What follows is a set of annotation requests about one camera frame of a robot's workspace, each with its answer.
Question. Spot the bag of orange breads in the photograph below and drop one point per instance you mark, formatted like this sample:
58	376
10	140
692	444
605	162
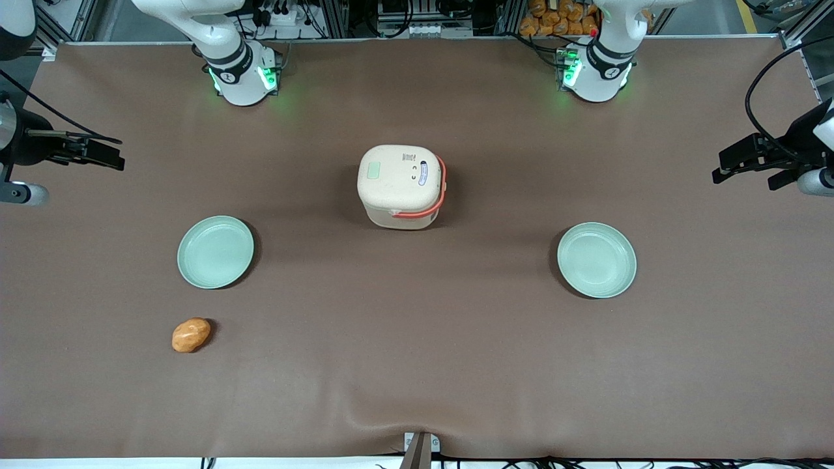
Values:
554	16

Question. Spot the black electronics box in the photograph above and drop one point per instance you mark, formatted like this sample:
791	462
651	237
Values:
423	19

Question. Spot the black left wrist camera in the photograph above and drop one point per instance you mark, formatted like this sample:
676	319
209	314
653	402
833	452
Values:
805	133

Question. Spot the brown table mat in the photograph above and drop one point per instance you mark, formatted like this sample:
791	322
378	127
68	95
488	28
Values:
417	352

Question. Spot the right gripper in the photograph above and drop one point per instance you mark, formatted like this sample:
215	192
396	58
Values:
31	140

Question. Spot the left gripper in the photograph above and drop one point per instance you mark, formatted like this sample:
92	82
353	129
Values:
799	141

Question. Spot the grey metal camera bracket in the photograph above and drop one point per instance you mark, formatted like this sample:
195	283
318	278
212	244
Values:
420	449

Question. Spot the orange brown bread roll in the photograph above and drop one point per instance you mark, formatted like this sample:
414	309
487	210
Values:
191	335

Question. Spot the aluminium frame post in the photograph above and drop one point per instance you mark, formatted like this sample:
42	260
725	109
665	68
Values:
805	23
65	23

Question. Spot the pale green round plate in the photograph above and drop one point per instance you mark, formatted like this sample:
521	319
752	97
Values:
215	252
597	260

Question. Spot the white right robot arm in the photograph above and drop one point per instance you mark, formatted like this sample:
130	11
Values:
238	78

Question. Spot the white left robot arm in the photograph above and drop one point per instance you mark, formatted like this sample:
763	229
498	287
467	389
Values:
596	71

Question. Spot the white power strip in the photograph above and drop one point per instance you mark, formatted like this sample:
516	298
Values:
280	14

